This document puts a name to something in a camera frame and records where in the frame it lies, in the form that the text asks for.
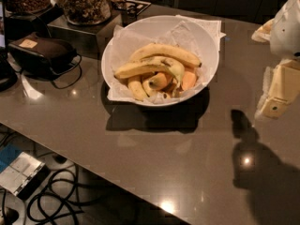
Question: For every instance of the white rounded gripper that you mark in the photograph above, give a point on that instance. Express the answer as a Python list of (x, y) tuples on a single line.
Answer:
[(287, 32)]

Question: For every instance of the curved front yellow banana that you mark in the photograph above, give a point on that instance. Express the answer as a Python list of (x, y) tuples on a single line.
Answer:
[(151, 64)]

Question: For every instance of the top long yellow banana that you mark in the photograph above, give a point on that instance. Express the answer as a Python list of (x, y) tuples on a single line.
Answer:
[(188, 59)]

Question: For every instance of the white bowl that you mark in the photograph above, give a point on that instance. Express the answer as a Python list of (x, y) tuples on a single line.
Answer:
[(162, 60)]

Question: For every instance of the orange bruised banana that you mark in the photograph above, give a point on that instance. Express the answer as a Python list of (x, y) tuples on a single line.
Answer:
[(153, 84)]

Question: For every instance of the small lower left banana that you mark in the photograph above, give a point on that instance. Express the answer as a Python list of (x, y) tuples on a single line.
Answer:
[(135, 86)]

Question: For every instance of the white paper liner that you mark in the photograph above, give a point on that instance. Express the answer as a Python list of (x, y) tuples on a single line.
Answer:
[(200, 37)]

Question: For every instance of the orange fruit piece right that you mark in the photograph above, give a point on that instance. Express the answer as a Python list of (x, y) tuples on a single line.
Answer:
[(189, 79)]

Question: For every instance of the glass jar of granola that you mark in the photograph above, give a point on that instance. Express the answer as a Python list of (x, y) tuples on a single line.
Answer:
[(86, 12)]

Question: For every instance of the dark metal stand block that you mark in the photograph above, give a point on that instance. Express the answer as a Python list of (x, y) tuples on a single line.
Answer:
[(89, 41)]

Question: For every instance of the black pouch with label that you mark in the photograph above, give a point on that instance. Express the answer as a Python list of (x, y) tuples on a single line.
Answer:
[(43, 57)]

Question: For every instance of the dark device left edge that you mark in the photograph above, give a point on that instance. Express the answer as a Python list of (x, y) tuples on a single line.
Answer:
[(8, 76)]

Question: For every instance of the silver box on floor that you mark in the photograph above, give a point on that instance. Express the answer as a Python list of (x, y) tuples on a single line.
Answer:
[(21, 175)]

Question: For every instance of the blue object on floor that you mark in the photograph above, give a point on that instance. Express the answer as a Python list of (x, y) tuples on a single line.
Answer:
[(7, 155)]

